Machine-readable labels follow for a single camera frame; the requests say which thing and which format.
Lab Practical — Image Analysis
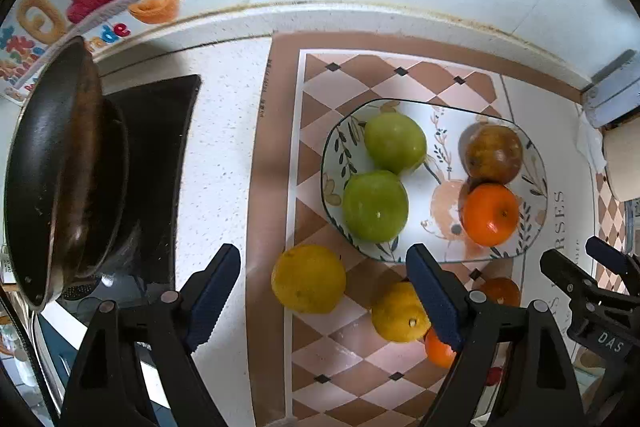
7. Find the small yellow citrus fruit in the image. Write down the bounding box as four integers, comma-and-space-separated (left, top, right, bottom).
370, 281, 432, 343

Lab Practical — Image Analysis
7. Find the brown mottled round fruit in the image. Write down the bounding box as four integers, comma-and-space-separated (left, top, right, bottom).
464, 124, 524, 184

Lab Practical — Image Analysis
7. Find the green apple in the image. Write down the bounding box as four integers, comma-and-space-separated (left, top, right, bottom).
363, 112, 428, 175
342, 170, 410, 244

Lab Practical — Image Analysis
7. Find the black pot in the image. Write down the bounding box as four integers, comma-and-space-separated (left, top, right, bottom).
75, 99, 132, 279

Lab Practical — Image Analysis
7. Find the floral ceramic plate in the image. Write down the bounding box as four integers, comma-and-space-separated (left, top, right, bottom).
321, 98, 549, 264

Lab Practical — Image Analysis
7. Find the black glass cooktop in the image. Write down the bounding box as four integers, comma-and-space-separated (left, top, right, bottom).
50, 74, 202, 308

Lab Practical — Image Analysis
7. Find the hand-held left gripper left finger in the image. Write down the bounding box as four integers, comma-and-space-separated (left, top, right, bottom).
60, 243, 242, 427

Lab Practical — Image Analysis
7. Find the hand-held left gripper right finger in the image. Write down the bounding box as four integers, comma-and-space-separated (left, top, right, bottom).
406, 243, 586, 427

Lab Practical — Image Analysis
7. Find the small orange tangerine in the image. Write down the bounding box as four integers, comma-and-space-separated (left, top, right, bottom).
424, 328, 458, 369

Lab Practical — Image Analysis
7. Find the dark orange tangerine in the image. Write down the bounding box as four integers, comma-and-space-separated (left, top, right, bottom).
478, 277, 522, 308

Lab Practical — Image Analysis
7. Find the large yellow citrus fruit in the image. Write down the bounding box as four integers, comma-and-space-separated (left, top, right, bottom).
271, 244, 347, 314

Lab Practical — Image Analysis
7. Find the white crumpled plastic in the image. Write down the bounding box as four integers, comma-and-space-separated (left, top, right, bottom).
575, 116, 609, 172

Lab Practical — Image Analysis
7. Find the black frying pan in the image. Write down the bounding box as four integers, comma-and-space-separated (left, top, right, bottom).
4, 36, 107, 311

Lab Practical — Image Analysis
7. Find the checkered brown placemat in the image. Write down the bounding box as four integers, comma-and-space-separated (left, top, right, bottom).
244, 32, 632, 427

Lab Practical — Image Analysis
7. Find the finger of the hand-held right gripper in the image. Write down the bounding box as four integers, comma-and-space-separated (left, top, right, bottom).
540, 248, 608, 314
585, 236, 640, 297

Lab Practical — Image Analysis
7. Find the bright orange tangerine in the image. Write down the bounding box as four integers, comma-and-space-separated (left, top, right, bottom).
461, 183, 521, 247

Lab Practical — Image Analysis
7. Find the grey plastic holder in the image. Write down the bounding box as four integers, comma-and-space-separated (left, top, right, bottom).
581, 49, 640, 128

